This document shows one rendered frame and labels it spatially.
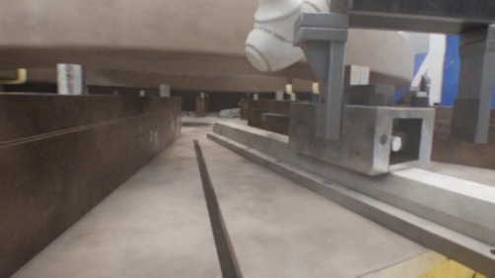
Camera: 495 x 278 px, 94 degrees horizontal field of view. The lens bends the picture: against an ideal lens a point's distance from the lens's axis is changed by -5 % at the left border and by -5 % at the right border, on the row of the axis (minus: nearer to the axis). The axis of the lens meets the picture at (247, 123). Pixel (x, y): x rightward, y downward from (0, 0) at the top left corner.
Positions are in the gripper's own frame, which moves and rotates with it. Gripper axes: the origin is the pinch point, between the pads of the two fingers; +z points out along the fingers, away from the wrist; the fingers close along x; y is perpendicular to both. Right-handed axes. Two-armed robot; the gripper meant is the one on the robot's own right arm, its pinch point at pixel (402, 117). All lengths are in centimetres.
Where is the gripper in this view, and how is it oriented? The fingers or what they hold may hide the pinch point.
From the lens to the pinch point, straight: 25.6
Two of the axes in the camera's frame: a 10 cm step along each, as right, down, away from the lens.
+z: -0.3, 9.9, 1.0
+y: 0.2, 1.0, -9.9
